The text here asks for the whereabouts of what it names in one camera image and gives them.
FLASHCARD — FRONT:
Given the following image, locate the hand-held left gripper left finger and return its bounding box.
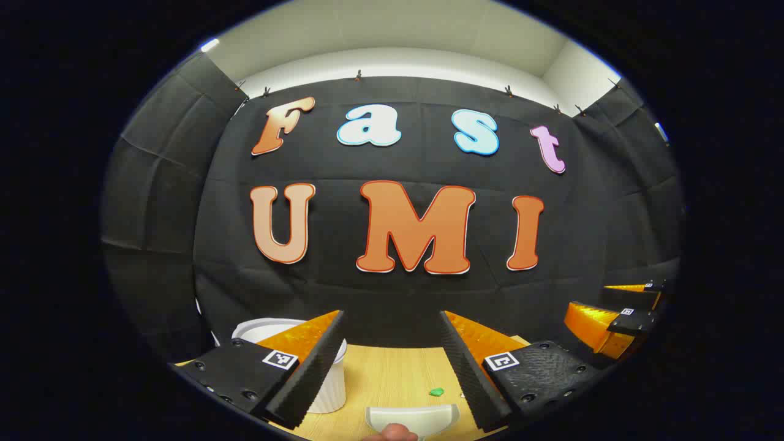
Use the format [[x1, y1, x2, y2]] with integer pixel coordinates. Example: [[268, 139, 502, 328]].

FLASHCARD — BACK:
[[168, 309, 347, 429]]

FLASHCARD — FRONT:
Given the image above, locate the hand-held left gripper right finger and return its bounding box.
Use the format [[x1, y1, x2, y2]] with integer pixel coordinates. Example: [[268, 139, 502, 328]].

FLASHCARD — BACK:
[[439, 310, 605, 433]]

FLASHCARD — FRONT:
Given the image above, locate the white ribbed garbage bin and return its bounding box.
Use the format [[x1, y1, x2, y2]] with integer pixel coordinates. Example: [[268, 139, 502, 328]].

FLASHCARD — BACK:
[[231, 317, 349, 415]]

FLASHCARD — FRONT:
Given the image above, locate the grey plastic dustpan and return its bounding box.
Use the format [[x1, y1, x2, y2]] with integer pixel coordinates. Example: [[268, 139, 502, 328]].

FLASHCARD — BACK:
[[366, 403, 460, 439]]

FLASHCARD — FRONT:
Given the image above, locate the wooden desktop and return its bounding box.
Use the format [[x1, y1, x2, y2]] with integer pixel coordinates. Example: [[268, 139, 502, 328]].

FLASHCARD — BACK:
[[175, 334, 533, 441]]

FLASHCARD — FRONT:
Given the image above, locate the black backdrop cloth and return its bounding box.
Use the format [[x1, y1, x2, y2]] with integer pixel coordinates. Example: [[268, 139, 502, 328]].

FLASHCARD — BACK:
[[101, 52, 684, 368]]

